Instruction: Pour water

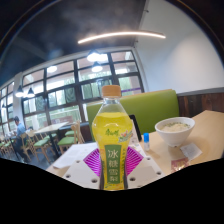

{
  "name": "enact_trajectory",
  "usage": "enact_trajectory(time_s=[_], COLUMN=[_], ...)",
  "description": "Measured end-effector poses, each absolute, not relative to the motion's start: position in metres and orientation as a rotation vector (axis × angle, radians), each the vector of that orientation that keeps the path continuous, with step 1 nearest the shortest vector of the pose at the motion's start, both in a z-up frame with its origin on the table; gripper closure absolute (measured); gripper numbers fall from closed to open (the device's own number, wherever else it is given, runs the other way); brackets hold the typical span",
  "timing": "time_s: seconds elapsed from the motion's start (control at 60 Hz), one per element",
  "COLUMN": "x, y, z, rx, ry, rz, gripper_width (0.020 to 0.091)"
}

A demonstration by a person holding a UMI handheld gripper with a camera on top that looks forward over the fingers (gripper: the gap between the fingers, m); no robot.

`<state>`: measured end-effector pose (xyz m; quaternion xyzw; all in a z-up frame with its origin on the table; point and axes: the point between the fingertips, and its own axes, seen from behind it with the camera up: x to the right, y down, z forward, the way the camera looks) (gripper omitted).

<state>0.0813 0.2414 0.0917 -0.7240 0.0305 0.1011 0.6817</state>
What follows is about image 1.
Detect yellow drink bottle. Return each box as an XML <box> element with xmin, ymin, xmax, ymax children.
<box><xmin>91</xmin><ymin>84</ymin><xmax>134</xmax><ymax>191</ymax></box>

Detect curved ceiling light strip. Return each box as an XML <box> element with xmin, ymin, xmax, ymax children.
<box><xmin>77</xmin><ymin>30</ymin><xmax>167</xmax><ymax>45</ymax></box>

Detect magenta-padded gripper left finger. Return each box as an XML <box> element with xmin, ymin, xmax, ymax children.
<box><xmin>62</xmin><ymin>148</ymin><xmax>102</xmax><ymax>190</ymax></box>

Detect wooden chairs with green seats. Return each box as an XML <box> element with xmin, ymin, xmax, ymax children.
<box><xmin>0</xmin><ymin>120</ymin><xmax>86</xmax><ymax>161</ymax></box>

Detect white paper sheet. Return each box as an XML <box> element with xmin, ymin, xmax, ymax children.
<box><xmin>52</xmin><ymin>142</ymin><xmax>99</xmax><ymax>170</ymax></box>

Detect small red sachet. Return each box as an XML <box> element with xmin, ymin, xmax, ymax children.
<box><xmin>170</xmin><ymin>157</ymin><xmax>190</xmax><ymax>174</ymax></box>

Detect white ceramic bowl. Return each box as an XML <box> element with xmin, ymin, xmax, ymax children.
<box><xmin>154</xmin><ymin>116</ymin><xmax>196</xmax><ymax>148</ymax></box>

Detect small white packet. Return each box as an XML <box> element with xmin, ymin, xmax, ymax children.
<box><xmin>179</xmin><ymin>142</ymin><xmax>203</xmax><ymax>162</ymax></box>

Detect wooden dining table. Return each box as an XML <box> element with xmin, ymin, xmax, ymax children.
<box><xmin>34</xmin><ymin>121</ymin><xmax>70</xmax><ymax>158</ymax></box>

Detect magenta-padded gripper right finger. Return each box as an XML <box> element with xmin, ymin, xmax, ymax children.
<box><xmin>125</xmin><ymin>146</ymin><xmax>165</xmax><ymax>190</ymax></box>

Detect dark-framed window wall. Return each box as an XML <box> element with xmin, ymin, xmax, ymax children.
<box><xmin>0</xmin><ymin>49</ymin><xmax>145</xmax><ymax>134</ymax></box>

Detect person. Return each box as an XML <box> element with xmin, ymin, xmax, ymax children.
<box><xmin>12</xmin><ymin>115</ymin><xmax>28</xmax><ymax>161</ymax></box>

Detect hanging pendant lamps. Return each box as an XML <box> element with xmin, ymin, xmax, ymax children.
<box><xmin>14</xmin><ymin>49</ymin><xmax>104</xmax><ymax>99</ymax></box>

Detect green upholstered bench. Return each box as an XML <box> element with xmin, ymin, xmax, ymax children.
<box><xmin>86</xmin><ymin>88</ymin><xmax>180</xmax><ymax>136</ymax></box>

